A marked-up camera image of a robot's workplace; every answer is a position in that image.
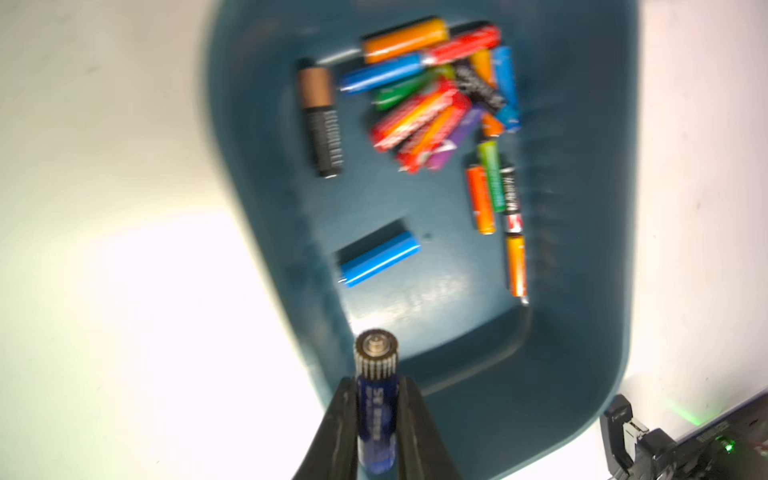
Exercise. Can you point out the orange battery top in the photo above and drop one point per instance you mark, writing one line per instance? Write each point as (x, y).
(403, 40)

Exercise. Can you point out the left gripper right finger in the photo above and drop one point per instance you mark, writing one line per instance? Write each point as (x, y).
(422, 454)

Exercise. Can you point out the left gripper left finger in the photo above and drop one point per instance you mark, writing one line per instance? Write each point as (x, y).
(333, 453)

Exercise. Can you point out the teal plastic storage box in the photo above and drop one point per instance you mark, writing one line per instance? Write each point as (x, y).
(505, 383)

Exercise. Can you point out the red orange battery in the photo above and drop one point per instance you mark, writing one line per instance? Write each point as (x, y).
(482, 209)

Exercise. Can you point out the black red battery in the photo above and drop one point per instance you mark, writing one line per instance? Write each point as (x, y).
(512, 212)

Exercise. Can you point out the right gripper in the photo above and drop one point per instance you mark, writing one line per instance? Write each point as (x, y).
(733, 446)

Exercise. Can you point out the orange battery lower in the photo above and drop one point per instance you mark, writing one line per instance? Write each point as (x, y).
(516, 265)

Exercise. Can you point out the light blue battery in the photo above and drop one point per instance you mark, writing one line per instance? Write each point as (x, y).
(378, 259)

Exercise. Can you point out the dark blue battery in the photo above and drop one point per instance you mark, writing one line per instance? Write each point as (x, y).
(376, 359)

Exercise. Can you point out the red yellow battery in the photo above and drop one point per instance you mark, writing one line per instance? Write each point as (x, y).
(411, 115)

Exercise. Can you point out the red battery top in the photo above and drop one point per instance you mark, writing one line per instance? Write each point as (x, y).
(462, 46)

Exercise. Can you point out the blue battery upper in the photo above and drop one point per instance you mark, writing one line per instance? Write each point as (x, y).
(381, 74)

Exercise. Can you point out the green battery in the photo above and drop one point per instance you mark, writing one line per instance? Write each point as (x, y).
(488, 154)

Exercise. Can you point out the black copper battery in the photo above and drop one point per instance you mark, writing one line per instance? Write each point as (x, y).
(316, 95)

